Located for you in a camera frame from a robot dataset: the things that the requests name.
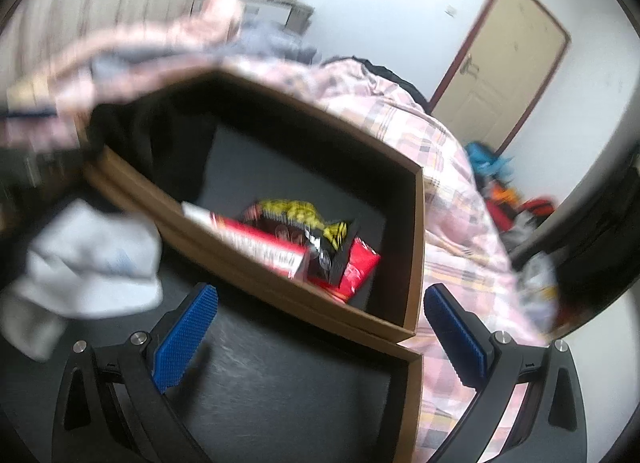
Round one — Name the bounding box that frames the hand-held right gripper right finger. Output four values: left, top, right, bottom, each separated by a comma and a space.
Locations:
422, 283, 588, 463

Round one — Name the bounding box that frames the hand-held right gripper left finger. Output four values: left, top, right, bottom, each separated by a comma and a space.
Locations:
52, 282, 221, 463

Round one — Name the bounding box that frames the grey microfibre cloth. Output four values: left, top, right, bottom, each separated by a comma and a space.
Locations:
0, 198, 163, 361

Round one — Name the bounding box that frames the shallow brown cardboard box lid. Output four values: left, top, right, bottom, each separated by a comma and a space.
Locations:
85, 238, 425, 463

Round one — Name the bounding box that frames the red tissue packet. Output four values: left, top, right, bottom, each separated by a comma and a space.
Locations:
181, 202, 308, 280
305, 235, 382, 305

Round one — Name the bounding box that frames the black sock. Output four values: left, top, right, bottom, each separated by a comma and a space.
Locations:
90, 88, 211, 214

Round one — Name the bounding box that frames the black yellow wipes packet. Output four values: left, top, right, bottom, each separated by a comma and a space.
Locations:
240, 198, 361, 289

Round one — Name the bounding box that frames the deep brown cardboard box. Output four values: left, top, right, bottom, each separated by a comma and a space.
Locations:
82, 68, 426, 344

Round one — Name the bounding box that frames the pink plaid quilt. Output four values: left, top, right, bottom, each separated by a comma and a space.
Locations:
0, 18, 556, 463

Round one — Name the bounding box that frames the white plastic bag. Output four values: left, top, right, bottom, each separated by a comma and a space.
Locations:
520, 253, 561, 304

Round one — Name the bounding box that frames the red backpack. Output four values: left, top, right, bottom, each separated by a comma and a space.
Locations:
487, 183, 558, 229

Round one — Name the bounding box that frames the blue plastic bag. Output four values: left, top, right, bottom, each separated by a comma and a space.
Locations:
465, 140, 516, 179

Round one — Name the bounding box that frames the peach fleece blanket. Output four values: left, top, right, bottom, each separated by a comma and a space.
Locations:
195, 0, 246, 44

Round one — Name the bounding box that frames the grey blanket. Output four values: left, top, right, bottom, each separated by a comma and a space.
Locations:
235, 18, 321, 64

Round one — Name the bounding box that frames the white desk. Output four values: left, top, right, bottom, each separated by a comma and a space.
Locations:
200, 0, 316, 36

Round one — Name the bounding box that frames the cream door with red frame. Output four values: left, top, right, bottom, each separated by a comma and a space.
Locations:
429, 0, 572, 154

